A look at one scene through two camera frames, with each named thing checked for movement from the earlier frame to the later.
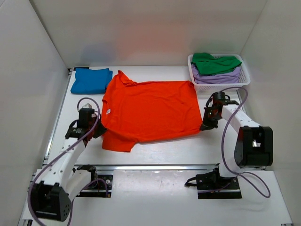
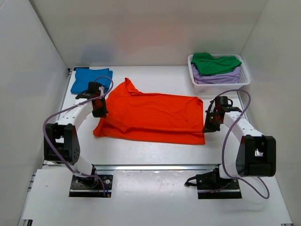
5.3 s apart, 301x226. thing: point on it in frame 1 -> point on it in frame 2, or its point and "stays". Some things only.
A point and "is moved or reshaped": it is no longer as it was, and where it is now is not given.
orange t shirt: (132, 112) is moved or reshaped
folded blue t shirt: (88, 81) stays
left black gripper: (102, 129) -> (102, 113)
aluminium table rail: (214, 167) stays
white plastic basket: (244, 80) stays
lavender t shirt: (230, 76) stays
